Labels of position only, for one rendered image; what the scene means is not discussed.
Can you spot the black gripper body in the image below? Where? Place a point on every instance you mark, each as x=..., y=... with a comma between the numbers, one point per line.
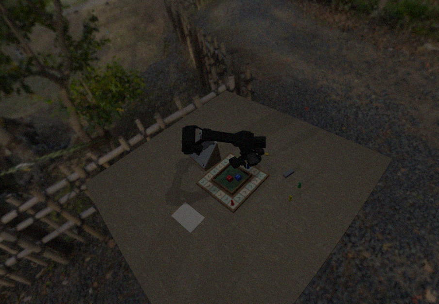
x=237, y=162

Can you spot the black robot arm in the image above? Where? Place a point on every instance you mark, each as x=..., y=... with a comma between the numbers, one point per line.
x=245, y=140

